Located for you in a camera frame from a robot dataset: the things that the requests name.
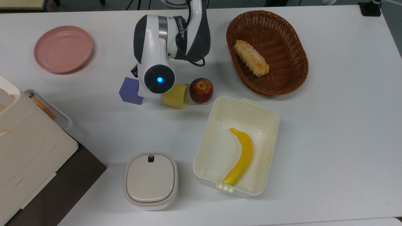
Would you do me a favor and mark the long toasted bread loaf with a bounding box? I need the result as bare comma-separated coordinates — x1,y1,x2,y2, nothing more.
234,40,270,78

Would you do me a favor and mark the brown wicker basket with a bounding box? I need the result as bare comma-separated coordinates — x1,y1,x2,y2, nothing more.
226,10,309,96

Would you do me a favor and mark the purple cube block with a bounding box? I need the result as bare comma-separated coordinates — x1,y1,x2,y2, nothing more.
119,77,144,105

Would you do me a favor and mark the yellow cube block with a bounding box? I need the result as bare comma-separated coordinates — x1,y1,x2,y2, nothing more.
162,83,187,110

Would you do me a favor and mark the red apple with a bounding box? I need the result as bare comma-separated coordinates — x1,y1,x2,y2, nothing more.
189,78,214,105

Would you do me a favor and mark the pink plate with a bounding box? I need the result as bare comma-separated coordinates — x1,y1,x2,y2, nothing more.
34,26,94,74

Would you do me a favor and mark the small cream lidded bin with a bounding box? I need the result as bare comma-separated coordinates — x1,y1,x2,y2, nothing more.
123,152,178,211

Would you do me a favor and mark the cream plastic open box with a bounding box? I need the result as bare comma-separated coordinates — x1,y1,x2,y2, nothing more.
193,96,280,199

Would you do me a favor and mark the dark brown drawer base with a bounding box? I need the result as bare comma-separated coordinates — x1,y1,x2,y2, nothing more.
6,135,107,226

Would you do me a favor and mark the beige furniture panel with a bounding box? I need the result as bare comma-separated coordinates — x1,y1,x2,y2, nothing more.
0,0,47,11

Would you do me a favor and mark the cream plastic cabinet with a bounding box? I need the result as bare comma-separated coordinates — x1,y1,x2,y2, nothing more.
0,74,79,226

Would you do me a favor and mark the yellow banana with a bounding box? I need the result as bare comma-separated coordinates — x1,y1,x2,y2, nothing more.
223,127,253,186

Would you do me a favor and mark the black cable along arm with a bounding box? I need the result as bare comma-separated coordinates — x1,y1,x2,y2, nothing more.
175,0,206,67

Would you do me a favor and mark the white drawer handle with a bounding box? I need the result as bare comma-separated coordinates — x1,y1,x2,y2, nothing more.
24,89,73,132

